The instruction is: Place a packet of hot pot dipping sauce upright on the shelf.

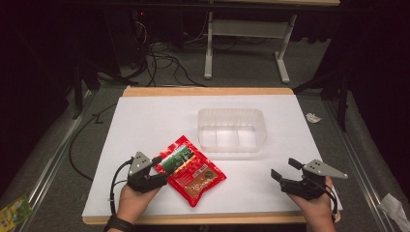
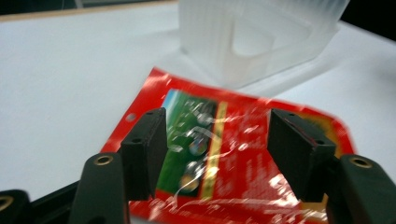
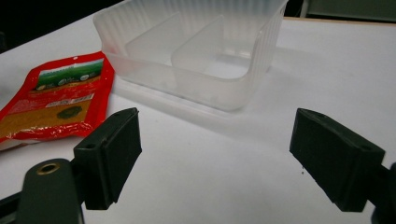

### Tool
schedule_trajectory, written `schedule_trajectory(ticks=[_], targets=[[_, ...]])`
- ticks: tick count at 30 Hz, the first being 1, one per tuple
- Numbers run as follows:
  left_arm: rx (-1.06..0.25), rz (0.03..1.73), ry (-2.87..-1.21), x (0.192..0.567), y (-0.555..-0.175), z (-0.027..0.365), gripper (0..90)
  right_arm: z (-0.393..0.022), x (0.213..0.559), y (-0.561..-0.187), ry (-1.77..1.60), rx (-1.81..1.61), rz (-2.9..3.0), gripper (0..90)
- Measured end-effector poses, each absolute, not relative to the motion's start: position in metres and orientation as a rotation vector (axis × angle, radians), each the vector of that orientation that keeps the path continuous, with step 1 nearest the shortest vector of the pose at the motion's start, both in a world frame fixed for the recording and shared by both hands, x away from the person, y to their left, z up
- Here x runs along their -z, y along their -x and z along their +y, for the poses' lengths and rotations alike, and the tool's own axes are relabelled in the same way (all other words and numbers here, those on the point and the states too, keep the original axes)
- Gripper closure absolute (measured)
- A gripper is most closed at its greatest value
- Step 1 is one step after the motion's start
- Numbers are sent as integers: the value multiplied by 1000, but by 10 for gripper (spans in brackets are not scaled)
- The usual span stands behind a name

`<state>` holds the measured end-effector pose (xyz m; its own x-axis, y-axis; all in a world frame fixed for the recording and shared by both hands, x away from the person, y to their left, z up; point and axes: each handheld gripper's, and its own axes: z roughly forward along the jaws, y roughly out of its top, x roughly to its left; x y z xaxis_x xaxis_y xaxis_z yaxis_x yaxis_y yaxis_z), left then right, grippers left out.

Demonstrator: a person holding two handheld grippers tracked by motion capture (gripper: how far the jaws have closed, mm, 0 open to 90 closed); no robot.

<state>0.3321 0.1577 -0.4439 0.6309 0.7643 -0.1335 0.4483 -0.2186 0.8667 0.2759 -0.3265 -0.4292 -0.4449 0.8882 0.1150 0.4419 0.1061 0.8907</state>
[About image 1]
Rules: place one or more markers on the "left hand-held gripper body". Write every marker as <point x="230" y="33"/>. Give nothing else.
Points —
<point x="139" y="167"/>

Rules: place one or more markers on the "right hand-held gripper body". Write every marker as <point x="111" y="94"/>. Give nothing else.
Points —
<point x="317" y="179"/>

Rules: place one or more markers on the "red snack packet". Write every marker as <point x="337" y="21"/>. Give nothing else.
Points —
<point x="193" y="175"/>

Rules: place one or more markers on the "person's right hand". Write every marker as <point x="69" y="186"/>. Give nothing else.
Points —
<point x="314" y="208"/>

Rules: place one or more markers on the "person's left hand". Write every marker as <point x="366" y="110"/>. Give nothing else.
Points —
<point x="135" y="201"/>

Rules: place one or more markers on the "white board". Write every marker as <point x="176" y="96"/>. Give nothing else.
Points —
<point x="257" y="180"/>

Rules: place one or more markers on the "crumpled white paper scrap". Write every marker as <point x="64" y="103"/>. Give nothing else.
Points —
<point x="313" y="117"/>

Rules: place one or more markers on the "black wristwatch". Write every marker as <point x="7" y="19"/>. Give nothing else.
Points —
<point x="118" y="223"/>

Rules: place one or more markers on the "clear plastic container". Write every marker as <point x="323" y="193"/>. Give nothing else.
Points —
<point x="232" y="130"/>

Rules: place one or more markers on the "black stand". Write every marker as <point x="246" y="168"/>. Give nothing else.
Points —
<point x="338" y="93"/>
<point x="84" y="74"/>

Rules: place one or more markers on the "white crumpled cloth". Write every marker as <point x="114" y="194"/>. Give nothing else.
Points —
<point x="395" y="209"/>

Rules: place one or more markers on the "dark computer tower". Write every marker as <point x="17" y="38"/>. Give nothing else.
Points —
<point x="137" y="35"/>

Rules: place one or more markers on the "green yellow packet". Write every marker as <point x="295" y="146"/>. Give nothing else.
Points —
<point x="14" y="214"/>

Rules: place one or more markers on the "metal floor rail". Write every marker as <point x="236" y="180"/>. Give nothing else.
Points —
<point x="357" y="161"/>
<point x="51" y="161"/>

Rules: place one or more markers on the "white desk frame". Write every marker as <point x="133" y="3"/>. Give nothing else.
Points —
<point x="248" y="29"/>

